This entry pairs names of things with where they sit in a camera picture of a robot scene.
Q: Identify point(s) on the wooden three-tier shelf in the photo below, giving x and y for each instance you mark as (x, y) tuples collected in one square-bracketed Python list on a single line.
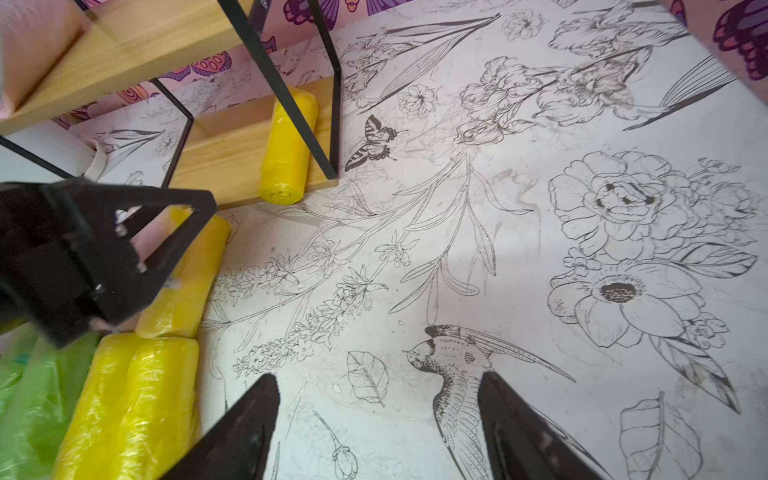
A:
[(170, 93)]

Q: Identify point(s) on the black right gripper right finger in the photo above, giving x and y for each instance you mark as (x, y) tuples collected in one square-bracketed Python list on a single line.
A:
[(520, 444)]

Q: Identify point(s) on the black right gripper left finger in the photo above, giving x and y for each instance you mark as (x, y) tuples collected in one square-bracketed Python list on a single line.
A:
[(238, 445)]

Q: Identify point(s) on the yellow roll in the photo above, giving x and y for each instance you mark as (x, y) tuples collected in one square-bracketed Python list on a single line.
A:
[(178, 308), (157, 421), (285, 166), (86, 446)]

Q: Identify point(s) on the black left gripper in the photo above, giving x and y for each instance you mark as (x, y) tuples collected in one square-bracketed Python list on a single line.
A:
[(76, 251)]

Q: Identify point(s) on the pink roll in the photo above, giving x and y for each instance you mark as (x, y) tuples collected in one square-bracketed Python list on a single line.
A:
[(146, 228), (34, 35)]

